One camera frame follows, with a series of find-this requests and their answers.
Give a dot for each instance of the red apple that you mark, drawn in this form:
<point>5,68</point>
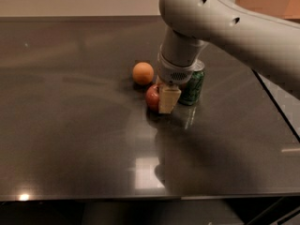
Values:
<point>152,98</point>

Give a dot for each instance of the orange fruit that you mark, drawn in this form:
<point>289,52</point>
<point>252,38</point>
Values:
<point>142,73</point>

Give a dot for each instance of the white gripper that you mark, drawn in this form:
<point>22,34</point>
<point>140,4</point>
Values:
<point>173,72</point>

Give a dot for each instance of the green soda can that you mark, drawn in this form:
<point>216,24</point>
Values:
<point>192,89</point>

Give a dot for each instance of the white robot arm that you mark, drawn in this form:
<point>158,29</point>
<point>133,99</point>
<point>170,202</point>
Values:
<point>268,45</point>

